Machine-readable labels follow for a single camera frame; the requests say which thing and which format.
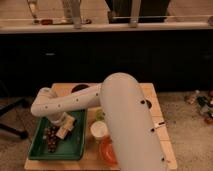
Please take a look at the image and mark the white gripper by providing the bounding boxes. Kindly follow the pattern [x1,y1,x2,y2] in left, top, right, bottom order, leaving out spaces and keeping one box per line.
[56,115,75,139]

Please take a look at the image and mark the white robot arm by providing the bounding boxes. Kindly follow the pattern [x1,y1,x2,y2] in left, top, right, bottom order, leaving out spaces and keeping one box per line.
[31,73,167,171]

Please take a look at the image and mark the green plastic tray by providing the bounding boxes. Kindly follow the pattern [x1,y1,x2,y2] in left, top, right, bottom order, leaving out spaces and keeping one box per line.
[28,110,87,161]

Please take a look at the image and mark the bunch of dark grapes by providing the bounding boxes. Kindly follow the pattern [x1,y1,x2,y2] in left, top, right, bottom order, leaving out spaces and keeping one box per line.
[44,126,59,153]

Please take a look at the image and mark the white cup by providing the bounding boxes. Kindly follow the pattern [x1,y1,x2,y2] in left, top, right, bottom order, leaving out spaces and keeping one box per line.
[90,121,108,139]

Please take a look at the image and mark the dark maroon bowl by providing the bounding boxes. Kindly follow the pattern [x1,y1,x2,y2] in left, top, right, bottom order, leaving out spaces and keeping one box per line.
[71,84,89,93]

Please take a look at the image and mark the orange plastic bowl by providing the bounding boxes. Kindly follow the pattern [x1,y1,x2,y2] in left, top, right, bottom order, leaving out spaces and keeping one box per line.
[99,136,117,166]

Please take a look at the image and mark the metal can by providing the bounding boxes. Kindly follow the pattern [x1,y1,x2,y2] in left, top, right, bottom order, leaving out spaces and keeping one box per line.
[145,100,152,109]

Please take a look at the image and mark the red bowl on counter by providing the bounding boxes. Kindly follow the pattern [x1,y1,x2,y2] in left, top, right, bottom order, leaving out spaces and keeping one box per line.
[40,19,53,25]

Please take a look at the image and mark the dark cabinet counter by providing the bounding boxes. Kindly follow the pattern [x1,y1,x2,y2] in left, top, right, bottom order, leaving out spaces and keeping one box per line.
[0,22,213,97]

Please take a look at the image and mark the clutter pile on floor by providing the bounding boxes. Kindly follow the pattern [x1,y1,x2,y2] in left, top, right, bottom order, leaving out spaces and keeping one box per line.
[184,90,213,124]

